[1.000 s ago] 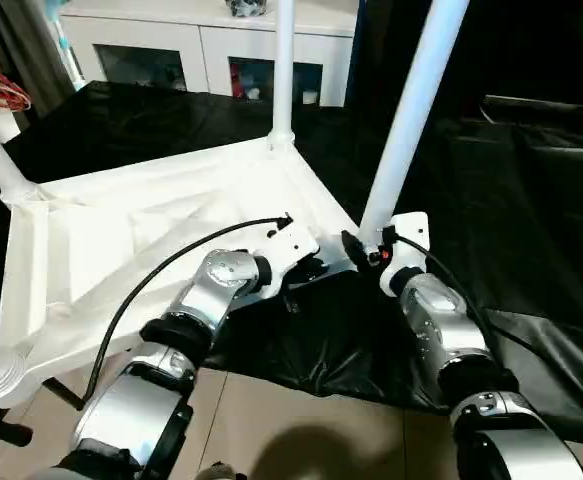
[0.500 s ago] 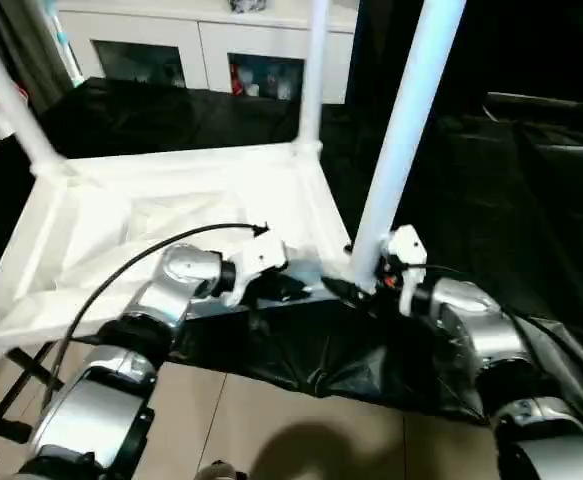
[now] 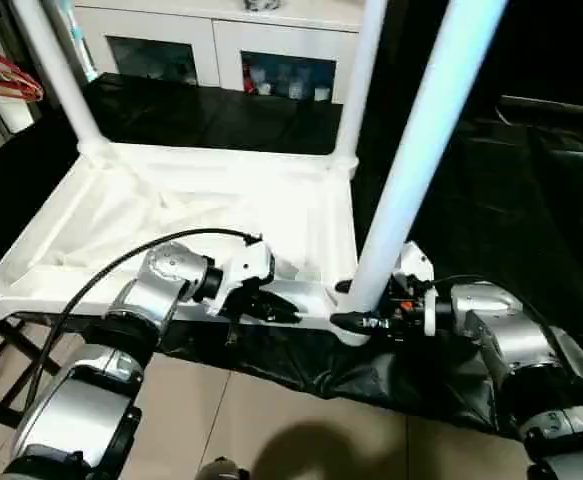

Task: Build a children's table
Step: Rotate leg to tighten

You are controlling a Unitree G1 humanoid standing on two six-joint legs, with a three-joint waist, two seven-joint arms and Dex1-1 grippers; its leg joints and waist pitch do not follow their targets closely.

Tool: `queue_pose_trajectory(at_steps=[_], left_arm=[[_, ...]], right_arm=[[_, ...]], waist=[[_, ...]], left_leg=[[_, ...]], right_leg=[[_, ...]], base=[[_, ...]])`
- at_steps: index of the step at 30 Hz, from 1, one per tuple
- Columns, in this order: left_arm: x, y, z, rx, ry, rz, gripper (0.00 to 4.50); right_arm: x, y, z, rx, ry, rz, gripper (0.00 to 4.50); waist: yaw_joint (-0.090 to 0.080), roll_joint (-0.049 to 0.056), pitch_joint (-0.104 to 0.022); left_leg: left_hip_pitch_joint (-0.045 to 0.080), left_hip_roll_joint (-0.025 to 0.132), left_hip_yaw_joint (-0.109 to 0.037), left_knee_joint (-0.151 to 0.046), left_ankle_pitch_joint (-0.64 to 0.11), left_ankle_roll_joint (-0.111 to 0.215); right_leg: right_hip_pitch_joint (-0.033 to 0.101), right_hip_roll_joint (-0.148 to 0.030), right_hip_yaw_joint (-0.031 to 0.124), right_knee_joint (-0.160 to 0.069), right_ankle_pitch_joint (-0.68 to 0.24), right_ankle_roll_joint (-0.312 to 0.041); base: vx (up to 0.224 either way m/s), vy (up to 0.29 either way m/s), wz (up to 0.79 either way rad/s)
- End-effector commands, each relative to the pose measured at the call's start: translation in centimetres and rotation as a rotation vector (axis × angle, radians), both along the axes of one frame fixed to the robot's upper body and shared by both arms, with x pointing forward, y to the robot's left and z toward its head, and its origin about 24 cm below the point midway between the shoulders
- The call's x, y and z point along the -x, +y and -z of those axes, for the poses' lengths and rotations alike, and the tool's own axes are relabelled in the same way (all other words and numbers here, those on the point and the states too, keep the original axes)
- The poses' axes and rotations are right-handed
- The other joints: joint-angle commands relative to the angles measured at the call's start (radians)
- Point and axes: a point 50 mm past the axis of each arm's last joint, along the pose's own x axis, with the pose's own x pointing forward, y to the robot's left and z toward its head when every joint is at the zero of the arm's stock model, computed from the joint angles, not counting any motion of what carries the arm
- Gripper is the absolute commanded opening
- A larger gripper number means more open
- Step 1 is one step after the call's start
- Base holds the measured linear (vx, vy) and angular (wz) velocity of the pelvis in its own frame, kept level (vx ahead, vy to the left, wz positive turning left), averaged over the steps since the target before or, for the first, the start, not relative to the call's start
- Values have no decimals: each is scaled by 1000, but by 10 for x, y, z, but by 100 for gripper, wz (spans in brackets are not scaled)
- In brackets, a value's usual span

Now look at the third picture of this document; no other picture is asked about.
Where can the black folding table frame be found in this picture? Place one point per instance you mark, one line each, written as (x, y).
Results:
(21, 350)

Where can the white plastic table top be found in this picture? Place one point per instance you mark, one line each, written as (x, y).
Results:
(196, 175)

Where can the black monitor bar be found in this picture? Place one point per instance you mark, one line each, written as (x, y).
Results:
(556, 106)

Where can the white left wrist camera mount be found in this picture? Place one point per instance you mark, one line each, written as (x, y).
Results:
(248, 260)

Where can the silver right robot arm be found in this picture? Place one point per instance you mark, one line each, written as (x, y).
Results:
(511, 320)

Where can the red bottle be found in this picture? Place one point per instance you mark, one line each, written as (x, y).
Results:
(247, 77)

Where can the black glossy mat cloth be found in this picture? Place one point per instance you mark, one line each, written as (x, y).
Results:
(521, 200)

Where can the white plastic container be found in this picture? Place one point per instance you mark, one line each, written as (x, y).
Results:
(16, 115)

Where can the dark patterned bundle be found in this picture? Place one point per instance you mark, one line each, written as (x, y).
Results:
(261, 3)

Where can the white jar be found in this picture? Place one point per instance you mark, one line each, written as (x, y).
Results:
(321, 94)

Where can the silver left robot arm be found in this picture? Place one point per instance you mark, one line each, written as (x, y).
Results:
(171, 265)

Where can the white plastic table leg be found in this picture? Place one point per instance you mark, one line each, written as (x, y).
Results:
(56, 75)
(358, 75)
(421, 125)

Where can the white glass door cabinet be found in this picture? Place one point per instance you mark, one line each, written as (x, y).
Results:
(211, 30)

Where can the blue white patterned panel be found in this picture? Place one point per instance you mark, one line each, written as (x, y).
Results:
(78, 45)

